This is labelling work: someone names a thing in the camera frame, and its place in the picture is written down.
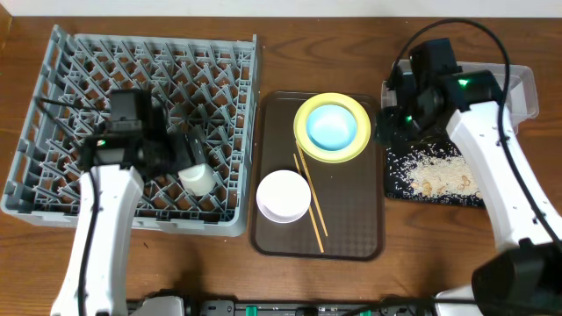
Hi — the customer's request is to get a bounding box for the grey dishwasher rack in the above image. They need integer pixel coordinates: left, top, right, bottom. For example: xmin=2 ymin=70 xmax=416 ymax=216
xmin=1 ymin=27 xmax=259 ymax=237

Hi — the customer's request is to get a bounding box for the black waste tray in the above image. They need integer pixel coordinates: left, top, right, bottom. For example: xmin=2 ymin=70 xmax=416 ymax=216
xmin=384 ymin=126 xmax=486 ymax=208

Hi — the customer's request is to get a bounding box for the wooden chopstick right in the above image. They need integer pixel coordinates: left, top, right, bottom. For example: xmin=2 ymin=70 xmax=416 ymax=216
xmin=295 ymin=140 xmax=328 ymax=237

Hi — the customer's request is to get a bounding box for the light blue bowl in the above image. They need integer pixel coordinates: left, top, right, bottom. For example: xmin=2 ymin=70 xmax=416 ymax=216
xmin=306 ymin=104 xmax=357 ymax=151

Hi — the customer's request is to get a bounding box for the yellow plate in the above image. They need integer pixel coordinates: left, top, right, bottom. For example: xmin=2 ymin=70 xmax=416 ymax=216
xmin=293 ymin=92 xmax=371 ymax=163

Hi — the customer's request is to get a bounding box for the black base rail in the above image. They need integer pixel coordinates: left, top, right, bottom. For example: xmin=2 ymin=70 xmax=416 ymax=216
xmin=127 ymin=293 xmax=436 ymax=316

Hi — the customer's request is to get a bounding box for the white pink bowl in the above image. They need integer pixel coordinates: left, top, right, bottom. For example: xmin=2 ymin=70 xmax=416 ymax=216
xmin=256 ymin=170 xmax=312 ymax=224

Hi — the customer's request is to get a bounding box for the wooden chopstick left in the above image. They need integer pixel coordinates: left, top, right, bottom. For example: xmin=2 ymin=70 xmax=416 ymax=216
xmin=292 ymin=153 xmax=327 ymax=255

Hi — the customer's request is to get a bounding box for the brown serving tray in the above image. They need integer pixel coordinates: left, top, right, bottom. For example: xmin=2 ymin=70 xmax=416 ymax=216
xmin=249 ymin=91 xmax=385 ymax=262

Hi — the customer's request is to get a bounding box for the rice pile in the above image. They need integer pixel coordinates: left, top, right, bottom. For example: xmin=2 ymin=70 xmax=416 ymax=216
xmin=390 ymin=140 xmax=482 ymax=201

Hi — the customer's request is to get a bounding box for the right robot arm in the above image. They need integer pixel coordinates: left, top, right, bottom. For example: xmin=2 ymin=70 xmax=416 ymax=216
xmin=376 ymin=69 xmax=561 ymax=315

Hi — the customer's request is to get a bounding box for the white cup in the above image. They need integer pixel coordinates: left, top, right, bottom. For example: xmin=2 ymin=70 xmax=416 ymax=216
xmin=178 ymin=163 xmax=216 ymax=197

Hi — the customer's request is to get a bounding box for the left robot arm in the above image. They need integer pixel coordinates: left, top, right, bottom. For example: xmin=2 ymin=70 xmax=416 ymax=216
xmin=51 ymin=132 xmax=205 ymax=315

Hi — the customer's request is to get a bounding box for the clear plastic bin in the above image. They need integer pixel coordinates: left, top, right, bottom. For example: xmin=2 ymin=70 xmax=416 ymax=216
xmin=381 ymin=60 xmax=538 ymax=143

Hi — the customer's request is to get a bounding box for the wooden chopstick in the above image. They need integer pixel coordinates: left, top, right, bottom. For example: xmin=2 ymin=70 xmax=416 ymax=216
xmin=292 ymin=153 xmax=327 ymax=255
xmin=295 ymin=140 xmax=328 ymax=237

